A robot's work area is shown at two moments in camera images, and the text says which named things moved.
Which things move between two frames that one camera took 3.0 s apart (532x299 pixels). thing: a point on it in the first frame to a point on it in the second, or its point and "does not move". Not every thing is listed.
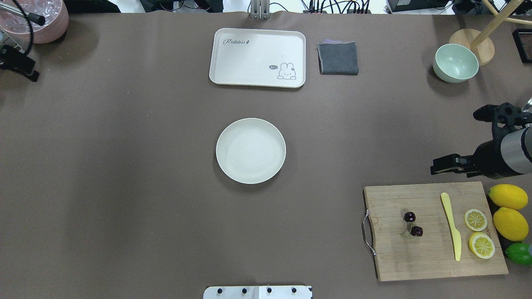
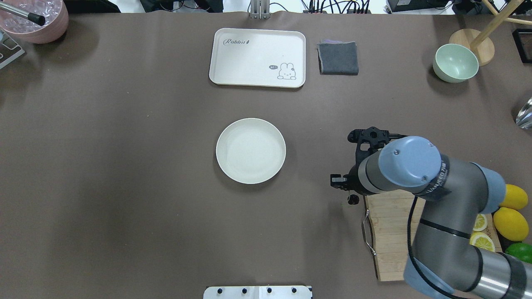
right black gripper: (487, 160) to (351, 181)
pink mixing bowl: (55, 13) does not move
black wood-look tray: (522, 38) does not move
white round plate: (250, 150) does not move
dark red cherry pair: (410, 217) to (353, 199)
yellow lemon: (511, 224) does not move
